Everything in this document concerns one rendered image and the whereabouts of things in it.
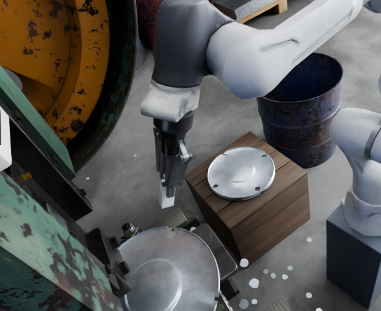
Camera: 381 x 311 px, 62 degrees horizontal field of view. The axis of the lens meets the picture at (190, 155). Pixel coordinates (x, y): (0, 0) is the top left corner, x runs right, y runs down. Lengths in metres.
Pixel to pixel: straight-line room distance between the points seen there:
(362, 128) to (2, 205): 0.75
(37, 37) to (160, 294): 0.58
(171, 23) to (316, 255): 1.27
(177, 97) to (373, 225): 0.74
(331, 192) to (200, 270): 1.15
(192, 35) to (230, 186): 0.92
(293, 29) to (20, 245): 0.43
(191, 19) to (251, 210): 0.91
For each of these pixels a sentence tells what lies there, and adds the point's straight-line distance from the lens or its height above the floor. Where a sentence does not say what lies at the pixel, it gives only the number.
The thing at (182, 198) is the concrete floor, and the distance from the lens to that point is 1.86.
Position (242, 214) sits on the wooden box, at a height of 0.35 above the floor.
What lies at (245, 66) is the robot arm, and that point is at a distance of 0.46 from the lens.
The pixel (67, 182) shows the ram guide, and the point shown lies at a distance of 0.57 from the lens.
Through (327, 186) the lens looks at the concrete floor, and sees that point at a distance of 1.77.
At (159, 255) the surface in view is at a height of 0.78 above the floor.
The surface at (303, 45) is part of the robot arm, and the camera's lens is 0.52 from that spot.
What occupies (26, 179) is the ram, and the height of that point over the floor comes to 1.14.
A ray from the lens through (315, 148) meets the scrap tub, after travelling 1.74.
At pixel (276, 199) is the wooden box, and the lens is 1.33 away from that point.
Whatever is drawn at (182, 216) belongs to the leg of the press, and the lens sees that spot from 0.97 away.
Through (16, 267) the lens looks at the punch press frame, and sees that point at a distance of 0.27.
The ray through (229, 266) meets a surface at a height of 0.78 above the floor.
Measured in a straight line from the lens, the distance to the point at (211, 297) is 0.68.
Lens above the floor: 1.40
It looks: 42 degrees down
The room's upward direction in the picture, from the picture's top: 23 degrees counter-clockwise
